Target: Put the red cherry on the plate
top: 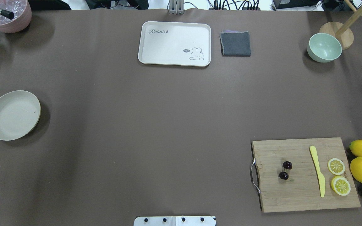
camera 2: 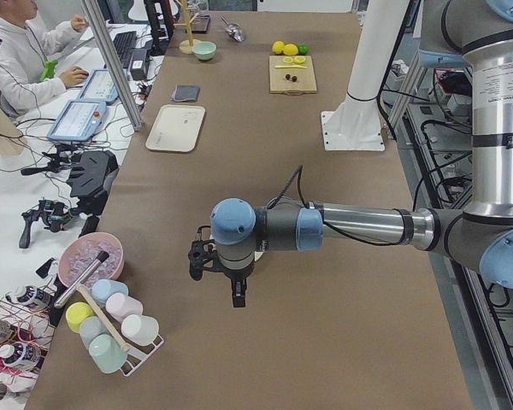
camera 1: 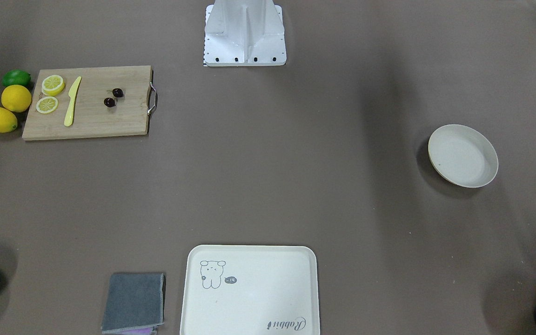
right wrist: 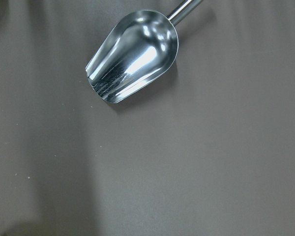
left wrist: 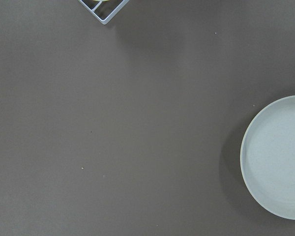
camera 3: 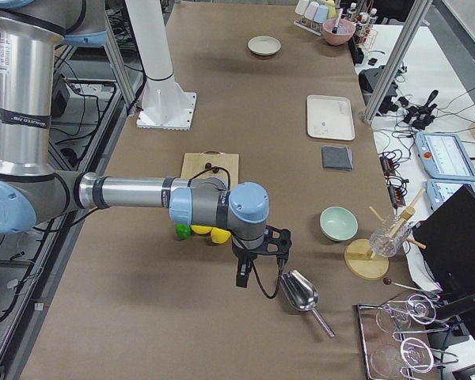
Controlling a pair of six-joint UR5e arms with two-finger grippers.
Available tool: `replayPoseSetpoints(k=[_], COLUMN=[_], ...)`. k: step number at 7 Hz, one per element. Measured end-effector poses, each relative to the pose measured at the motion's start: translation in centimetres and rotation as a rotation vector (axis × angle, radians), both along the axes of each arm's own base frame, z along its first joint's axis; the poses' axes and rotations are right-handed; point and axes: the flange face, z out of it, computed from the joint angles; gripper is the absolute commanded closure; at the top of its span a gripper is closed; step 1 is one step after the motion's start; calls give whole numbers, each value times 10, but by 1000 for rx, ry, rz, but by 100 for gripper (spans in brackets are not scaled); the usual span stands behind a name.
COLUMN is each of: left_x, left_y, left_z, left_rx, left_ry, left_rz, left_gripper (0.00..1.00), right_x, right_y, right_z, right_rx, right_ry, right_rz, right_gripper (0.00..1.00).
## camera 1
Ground yellow plastic knife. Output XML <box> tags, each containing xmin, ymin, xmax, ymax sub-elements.
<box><xmin>63</xmin><ymin>76</ymin><xmax>82</xmax><ymax>127</ymax></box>

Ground dark red cherry upper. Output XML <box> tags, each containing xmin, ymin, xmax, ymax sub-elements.
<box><xmin>111</xmin><ymin>88</ymin><xmax>125</xmax><ymax>99</ymax></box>

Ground lower lemon slice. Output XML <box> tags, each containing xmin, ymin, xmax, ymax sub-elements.
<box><xmin>35</xmin><ymin>96</ymin><xmax>59</xmax><ymax>114</ymax></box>

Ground upper lemon slice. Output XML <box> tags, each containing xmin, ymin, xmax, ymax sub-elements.
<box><xmin>41</xmin><ymin>74</ymin><xmax>66</xmax><ymax>97</ymax></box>

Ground wooden cutting board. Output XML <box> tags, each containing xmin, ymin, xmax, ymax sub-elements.
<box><xmin>22</xmin><ymin>65</ymin><xmax>155</xmax><ymax>141</ymax></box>

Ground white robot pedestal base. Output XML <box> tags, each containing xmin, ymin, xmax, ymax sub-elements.
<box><xmin>203</xmin><ymin>0</ymin><xmax>287</xmax><ymax>67</ymax></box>

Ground dark red cherry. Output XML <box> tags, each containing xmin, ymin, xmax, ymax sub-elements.
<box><xmin>111</xmin><ymin>88</ymin><xmax>125</xmax><ymax>99</ymax></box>
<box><xmin>103</xmin><ymin>97</ymin><xmax>116</xmax><ymax>108</ymax></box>

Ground dark red cherry lower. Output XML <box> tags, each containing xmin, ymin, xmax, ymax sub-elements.
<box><xmin>103</xmin><ymin>97</ymin><xmax>116</xmax><ymax>108</ymax></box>

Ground cream rabbit tray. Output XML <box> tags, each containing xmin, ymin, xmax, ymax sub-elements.
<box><xmin>180</xmin><ymin>245</ymin><xmax>321</xmax><ymax>335</ymax></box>

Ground grey folded cloth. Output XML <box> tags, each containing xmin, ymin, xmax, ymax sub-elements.
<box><xmin>101</xmin><ymin>272</ymin><xmax>165</xmax><ymax>335</ymax></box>

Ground yellow lemon middle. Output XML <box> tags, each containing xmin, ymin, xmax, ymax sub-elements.
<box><xmin>0</xmin><ymin>85</ymin><xmax>32</xmax><ymax>113</ymax></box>

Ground cream round plate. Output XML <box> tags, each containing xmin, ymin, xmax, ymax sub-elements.
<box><xmin>427</xmin><ymin>124</ymin><xmax>499</xmax><ymax>188</ymax></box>

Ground lemon slice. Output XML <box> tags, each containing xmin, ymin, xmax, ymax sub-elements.
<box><xmin>35</xmin><ymin>96</ymin><xmax>59</xmax><ymax>114</ymax></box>
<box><xmin>41</xmin><ymin>74</ymin><xmax>66</xmax><ymax>97</ymax></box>

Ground green lime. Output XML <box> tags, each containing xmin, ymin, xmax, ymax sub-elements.
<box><xmin>1</xmin><ymin>69</ymin><xmax>32</xmax><ymax>87</ymax></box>

